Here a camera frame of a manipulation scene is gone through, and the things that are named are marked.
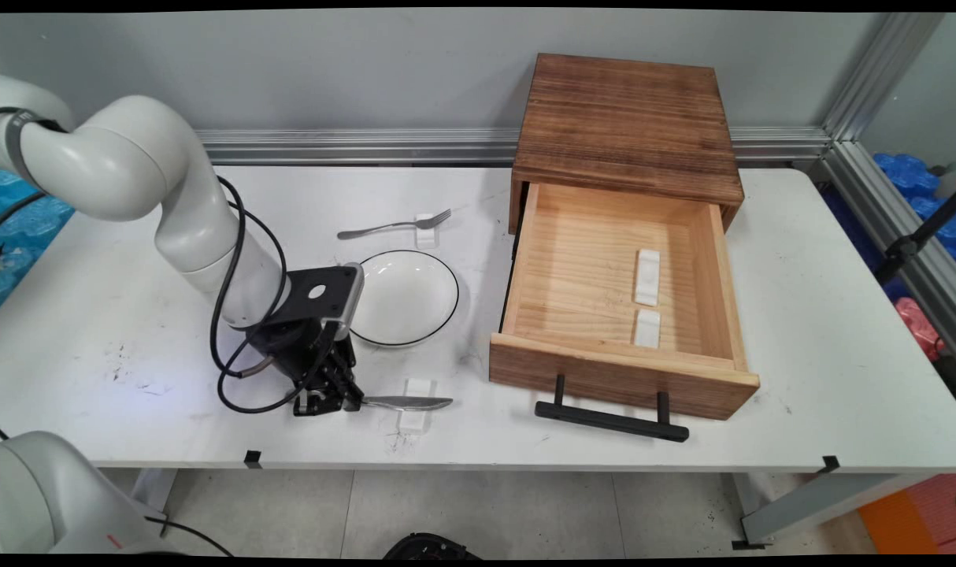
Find light wooden drawer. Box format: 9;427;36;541
488;182;761;421

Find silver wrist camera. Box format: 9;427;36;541
330;261;365;342

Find black velcro strap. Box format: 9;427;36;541
0;107;68;190

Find silver fork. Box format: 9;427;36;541
337;208;454;241

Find black stand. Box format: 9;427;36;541
874;188;956;286

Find long white plastic rest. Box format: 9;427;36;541
633;248;661;308

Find black cable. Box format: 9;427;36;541
209;176;290;379
0;191;321;556

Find short white plastic rest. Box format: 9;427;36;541
633;308;662;350

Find grey metal table leg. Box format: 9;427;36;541
732;472;945;550
130;469;180;538

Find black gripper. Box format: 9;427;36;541
245;315;365;417

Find white plate with black rim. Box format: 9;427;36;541
349;249;461;349

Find black round floor object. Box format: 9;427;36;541
383;532;484;561

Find upright aluminium frame post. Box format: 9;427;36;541
821;12;949;143

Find red plastic bag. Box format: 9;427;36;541
894;296;949;364

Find orange box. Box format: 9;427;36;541
858;472;956;556

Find blue plastic bags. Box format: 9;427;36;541
871;151;956;265
0;169;76;309

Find aluminium side frame rail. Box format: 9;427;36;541
818;139;956;357

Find dark wooden drawer cabinet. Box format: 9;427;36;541
508;53;746;236

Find horizontal aluminium frame rail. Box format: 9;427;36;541
195;128;834;167

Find silver table knife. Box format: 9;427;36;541
359;395;454;413

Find black drawer handle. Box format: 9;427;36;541
534;373;691;443

